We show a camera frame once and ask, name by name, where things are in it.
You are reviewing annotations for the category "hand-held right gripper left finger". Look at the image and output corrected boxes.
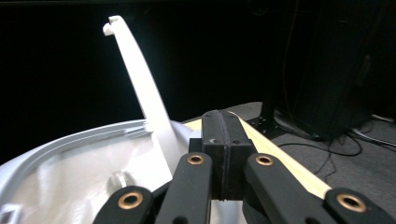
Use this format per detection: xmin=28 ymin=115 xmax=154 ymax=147
xmin=189 ymin=109 xmax=231 ymax=202

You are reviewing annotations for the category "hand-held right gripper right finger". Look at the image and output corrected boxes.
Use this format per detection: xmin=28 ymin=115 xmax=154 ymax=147
xmin=224 ymin=110 xmax=258 ymax=201

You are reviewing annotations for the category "white grey rice cooker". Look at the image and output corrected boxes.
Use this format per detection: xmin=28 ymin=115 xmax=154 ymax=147
xmin=0 ymin=14 xmax=247 ymax=224

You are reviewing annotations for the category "black cabinet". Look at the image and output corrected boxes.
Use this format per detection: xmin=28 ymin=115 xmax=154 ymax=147
xmin=261 ymin=0 xmax=396 ymax=142

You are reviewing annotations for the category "black stand base plate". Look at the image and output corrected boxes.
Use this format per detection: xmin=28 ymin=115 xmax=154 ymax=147
xmin=247 ymin=115 xmax=283 ymax=140

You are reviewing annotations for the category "black floor cable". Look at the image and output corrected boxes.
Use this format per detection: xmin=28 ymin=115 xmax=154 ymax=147
xmin=277 ymin=133 xmax=364 ymax=158
xmin=313 ymin=148 xmax=338 ymax=175

